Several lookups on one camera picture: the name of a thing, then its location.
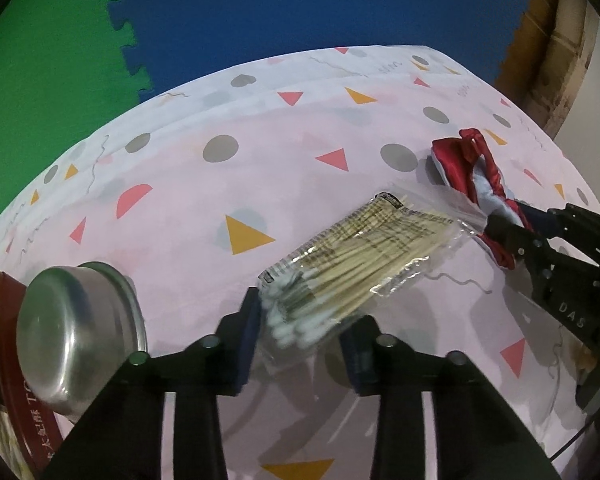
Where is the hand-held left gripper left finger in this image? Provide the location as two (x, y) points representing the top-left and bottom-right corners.
(40, 287), (263, 480)

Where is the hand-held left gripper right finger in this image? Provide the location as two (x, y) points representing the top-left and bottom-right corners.
(337, 312), (563, 480)

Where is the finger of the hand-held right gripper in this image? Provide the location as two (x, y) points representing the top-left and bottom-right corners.
(482, 217), (561, 296)
(522, 204), (600, 261)

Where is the pale cloth with red print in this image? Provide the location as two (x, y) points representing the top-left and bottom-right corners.
(467, 165), (528, 231)

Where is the cotton swab packet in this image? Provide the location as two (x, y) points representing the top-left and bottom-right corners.
(257, 190), (473, 361)

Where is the red satin scrunchie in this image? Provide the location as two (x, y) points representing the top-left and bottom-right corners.
(430, 128), (531, 268)

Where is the red tin box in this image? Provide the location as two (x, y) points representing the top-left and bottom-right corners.
(0, 270), (78, 480)

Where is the steel bowl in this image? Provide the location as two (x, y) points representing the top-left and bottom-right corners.
(16, 260), (148, 418)

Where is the brown wooden cabinet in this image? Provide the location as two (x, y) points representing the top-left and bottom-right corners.
(495, 0), (600, 136)

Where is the pink printed tablecloth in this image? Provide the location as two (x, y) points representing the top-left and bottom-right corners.
(0, 46), (600, 480)

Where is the blue foam mat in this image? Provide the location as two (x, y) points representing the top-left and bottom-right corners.
(97, 0), (551, 106)

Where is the green foam mat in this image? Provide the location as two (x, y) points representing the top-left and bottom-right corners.
(0, 0), (153, 241)

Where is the black cable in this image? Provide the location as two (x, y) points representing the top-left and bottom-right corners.
(545, 400), (600, 466)

